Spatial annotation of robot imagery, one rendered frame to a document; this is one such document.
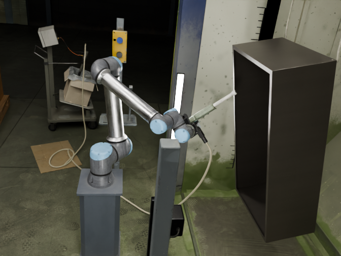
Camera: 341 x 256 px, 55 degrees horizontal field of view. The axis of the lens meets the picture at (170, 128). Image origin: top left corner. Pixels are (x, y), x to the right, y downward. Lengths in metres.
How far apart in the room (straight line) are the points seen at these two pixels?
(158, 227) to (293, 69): 1.14
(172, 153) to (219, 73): 2.08
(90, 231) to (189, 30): 1.70
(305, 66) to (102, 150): 1.35
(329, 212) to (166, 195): 2.46
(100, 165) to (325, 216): 2.00
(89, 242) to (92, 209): 0.31
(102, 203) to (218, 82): 1.39
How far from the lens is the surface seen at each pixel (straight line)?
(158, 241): 1.01
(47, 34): 4.40
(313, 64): 1.85
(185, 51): 2.75
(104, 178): 2.33
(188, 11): 2.70
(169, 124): 1.92
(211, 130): 3.06
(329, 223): 3.20
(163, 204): 0.92
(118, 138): 2.35
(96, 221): 2.48
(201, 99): 2.91
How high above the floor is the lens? 2.04
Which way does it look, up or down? 25 degrees down
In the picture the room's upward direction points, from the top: 6 degrees clockwise
